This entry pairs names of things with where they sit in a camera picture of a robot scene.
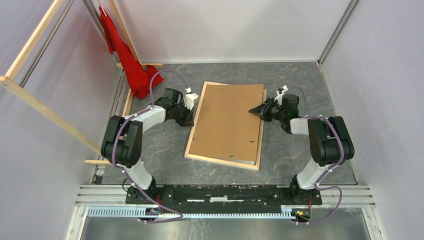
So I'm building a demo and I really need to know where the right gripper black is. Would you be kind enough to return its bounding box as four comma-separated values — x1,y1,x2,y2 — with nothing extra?
248,96,285,123

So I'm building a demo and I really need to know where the wooden picture frame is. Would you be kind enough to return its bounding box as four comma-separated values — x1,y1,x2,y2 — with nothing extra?
184,81,268,172

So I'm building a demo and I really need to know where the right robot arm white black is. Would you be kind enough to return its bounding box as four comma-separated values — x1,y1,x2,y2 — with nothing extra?
248,94,355,204

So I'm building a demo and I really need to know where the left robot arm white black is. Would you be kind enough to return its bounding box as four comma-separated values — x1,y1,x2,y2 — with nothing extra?
100,88,200,204

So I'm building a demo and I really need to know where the red cloth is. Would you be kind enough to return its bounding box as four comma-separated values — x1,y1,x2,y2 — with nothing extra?
99,0,164,99

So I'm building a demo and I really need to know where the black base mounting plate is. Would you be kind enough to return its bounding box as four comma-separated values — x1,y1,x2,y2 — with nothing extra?
146,184,323,214

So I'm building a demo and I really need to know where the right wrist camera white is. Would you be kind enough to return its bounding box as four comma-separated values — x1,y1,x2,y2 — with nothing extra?
275,85,289,106

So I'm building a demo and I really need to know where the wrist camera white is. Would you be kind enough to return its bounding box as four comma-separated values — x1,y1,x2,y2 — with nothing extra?
183,87,200,110
275,85,289,106

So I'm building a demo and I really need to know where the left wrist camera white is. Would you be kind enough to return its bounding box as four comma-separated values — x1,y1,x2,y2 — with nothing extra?
183,87,200,110

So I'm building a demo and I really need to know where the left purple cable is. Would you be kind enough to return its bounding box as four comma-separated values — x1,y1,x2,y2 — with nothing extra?
111,70,185,224

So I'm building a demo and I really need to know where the grey slotted cable duct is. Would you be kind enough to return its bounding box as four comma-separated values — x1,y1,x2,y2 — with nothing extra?
87,206,295,220

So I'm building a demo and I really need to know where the aluminium rail base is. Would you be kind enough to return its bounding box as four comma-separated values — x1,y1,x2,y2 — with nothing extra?
75,184,376,208

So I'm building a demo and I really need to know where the wooden rack frame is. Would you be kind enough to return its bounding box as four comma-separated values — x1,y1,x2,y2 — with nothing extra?
0,0,164,167

